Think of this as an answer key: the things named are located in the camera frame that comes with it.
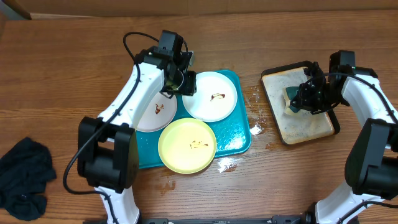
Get green and yellow sponge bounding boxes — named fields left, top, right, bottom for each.
left=282, top=86, right=302, bottom=116

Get white plate with red stain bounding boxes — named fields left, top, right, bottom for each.
left=137, top=93, right=177, bottom=133

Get white plate with brown stain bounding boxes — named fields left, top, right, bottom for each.
left=182, top=72, right=238, bottom=122

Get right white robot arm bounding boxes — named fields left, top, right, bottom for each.
left=290, top=62, right=397, bottom=223

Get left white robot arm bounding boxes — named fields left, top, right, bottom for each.
left=72, top=45, right=196, bottom=223

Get black tray with soapy water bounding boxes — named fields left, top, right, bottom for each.
left=261, top=61, right=340, bottom=145

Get teal plastic serving tray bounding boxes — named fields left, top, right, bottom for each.
left=136, top=70, right=252, bottom=169

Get yellow plate with crumbs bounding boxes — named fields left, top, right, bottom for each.
left=158, top=118, right=217, bottom=174

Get cardboard panel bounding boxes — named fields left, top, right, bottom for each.
left=4, top=0, right=397, bottom=17

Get dark crumpled cloth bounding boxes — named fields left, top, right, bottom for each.
left=1, top=137, right=57, bottom=221

